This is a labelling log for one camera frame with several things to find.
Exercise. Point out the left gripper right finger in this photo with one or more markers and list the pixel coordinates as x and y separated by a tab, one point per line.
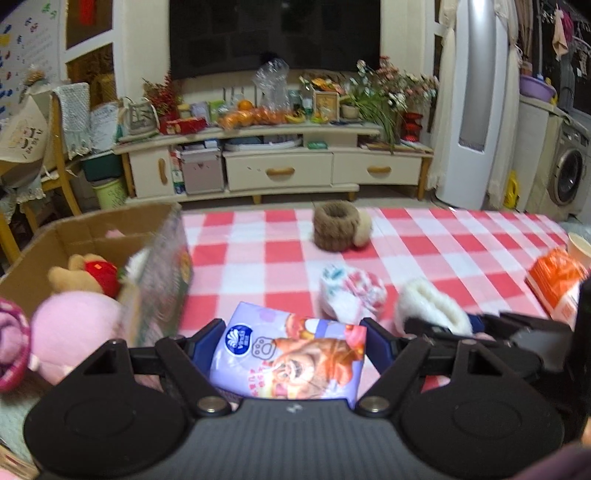
399	362

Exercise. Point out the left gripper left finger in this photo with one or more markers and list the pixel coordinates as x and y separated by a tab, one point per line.
187	363

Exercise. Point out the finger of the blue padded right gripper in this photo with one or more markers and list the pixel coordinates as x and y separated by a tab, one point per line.
477	323

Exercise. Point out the white fluffy slipper sock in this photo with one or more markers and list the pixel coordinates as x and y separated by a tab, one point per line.
420	298

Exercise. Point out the purple tissue pack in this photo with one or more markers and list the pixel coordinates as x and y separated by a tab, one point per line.
271	354

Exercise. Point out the white pink patterned sock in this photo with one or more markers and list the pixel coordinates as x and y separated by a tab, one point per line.
350	294

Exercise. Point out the pink plush pig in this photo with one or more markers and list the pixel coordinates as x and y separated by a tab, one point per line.
67	328

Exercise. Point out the brown teddy bear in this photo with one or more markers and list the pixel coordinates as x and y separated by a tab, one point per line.
88	273

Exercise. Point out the brown knitted round holder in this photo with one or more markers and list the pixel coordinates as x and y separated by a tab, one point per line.
340	226

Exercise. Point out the orange white tissue package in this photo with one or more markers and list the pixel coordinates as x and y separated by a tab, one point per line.
555	279

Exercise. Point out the white paper cup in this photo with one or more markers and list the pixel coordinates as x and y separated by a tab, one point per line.
579	249

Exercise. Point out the cardboard box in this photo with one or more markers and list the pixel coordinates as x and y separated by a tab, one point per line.
139	253

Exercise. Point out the yellow detergent bottle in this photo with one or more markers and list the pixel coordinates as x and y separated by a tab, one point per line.
512	192

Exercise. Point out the red white checkered tablecloth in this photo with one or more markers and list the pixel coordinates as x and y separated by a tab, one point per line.
268	258

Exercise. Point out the washing machine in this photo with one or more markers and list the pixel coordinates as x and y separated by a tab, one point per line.
562	178

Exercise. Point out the green trash bin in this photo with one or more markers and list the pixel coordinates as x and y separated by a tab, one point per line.
110	193

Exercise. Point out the pink storage box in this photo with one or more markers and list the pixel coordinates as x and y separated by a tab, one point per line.
202	171

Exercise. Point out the white standing air conditioner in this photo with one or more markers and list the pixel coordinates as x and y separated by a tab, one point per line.
477	105

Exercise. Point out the cream TV cabinet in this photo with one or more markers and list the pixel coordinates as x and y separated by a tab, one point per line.
274	160

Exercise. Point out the red vase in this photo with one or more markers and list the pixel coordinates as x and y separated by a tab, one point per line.
411	127

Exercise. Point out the red gift box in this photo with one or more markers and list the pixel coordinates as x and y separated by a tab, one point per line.
187	126

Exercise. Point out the purple plastic basin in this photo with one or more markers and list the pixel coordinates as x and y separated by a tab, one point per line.
532	87

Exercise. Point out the grey handbag on cabinet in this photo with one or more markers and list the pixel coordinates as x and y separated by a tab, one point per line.
139	117

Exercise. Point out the potted flower plant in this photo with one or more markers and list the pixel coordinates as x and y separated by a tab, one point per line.
384	95

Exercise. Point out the pile of oranges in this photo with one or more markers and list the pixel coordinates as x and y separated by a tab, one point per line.
252	116

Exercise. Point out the red berry decoration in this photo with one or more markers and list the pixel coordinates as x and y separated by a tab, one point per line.
165	97

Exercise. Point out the wooden chair with lace cover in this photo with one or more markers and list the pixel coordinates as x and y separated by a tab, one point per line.
68	140

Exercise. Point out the canvas tote bag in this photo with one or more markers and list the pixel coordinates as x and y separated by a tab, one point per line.
23	145

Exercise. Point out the clear plastic bag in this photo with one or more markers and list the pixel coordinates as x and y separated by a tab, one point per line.
271	80

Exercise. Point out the black flat television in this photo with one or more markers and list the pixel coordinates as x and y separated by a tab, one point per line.
211	37

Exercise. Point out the wooden picture frame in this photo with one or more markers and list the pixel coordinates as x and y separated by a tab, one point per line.
326	104

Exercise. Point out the colourful wall poster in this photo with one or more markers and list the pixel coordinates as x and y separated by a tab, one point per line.
30	35

